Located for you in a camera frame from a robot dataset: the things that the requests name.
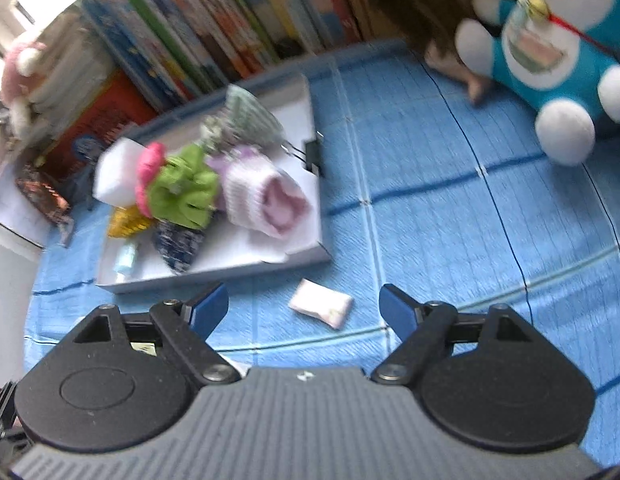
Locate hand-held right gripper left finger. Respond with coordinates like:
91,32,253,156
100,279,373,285
65,281,241,386

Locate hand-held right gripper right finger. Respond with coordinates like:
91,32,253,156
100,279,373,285
371,284,545,386

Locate white cardboard box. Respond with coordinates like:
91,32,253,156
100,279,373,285
94,72,335,295

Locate blue floral pouch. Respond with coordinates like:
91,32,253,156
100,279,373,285
151,215,208,276

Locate small white pink packet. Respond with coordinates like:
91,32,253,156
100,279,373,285
288,278,354,330

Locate teal packet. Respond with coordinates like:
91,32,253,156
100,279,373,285
112,241,141,283

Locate green pink plush toy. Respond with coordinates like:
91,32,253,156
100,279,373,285
135,142,221,228

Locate pink knitted cloth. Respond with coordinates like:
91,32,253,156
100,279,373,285
222,154,313,238

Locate white plush toy yellow hat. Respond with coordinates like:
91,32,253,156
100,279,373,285
92,140,155,238

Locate green checked pouch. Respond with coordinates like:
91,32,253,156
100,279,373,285
197,85,285,156

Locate blue checked tablecloth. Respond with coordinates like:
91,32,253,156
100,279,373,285
24,37,620,466

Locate black binder clip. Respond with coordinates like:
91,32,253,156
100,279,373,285
282,130,325,177

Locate dark printed packet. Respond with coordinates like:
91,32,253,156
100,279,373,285
15,162,73,226

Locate white paper sheets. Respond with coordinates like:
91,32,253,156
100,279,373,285
0,160,51,248

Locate red basket with blue sticker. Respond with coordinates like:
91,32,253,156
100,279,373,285
40,70,158,196

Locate stack of flat books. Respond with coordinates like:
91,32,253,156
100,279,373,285
20,10,116,131

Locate row of upright books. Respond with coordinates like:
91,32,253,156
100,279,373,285
80,0,385,113

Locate blue cat plush with bell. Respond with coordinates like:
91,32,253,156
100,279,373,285
455,0,620,167

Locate brown-haired doll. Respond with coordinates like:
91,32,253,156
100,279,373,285
370,0,505,106

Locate pink white plush toy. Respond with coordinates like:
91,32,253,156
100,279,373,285
0,35,48,136

